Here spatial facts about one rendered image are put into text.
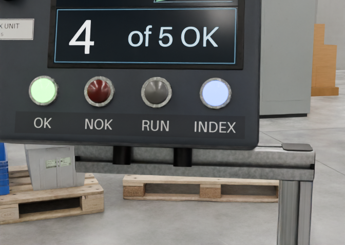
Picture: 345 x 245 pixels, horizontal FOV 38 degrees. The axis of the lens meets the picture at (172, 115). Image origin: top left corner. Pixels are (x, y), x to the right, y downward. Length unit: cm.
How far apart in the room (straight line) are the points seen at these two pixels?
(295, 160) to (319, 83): 868
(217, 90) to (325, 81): 882
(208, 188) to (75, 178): 89
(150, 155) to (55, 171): 284
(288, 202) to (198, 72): 16
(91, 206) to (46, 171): 36
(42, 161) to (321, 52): 659
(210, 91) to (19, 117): 17
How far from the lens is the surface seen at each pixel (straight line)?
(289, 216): 51
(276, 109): 669
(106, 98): 43
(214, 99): 42
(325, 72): 920
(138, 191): 351
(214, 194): 348
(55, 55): 46
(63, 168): 333
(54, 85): 45
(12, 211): 325
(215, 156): 49
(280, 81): 665
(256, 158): 49
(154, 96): 42
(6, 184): 331
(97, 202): 330
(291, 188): 50
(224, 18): 44
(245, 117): 42
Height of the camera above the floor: 117
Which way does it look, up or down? 10 degrees down
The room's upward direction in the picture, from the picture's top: straight up
